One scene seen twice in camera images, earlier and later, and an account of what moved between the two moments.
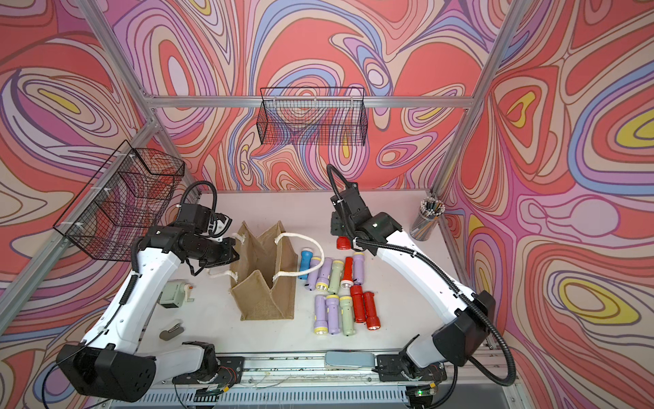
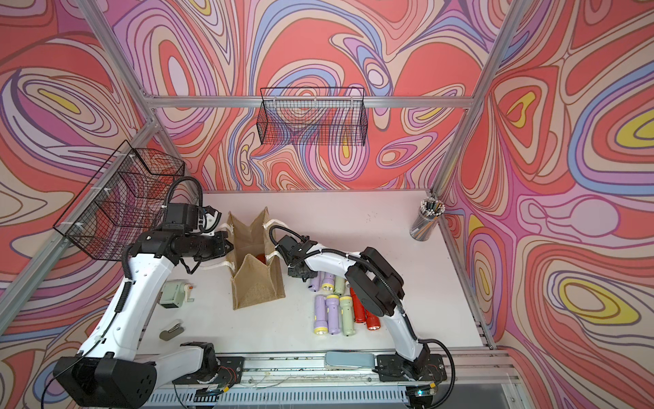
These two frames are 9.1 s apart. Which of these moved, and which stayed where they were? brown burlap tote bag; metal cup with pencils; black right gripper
Moved: brown burlap tote bag; black right gripper
Stayed: metal cup with pencils
